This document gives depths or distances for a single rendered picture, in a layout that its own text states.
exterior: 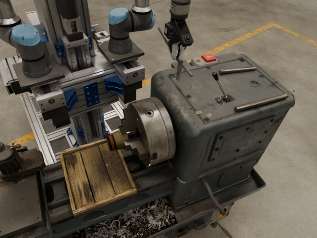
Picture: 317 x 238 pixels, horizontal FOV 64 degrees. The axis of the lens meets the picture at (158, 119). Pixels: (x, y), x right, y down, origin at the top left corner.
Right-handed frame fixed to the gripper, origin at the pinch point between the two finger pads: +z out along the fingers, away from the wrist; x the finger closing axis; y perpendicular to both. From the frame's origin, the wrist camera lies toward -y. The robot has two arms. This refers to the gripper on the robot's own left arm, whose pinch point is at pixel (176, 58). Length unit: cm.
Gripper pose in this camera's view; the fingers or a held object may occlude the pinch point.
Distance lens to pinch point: 118.1
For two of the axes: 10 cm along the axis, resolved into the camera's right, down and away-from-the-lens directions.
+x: -9.0, 2.8, -3.3
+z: -0.6, 6.9, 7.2
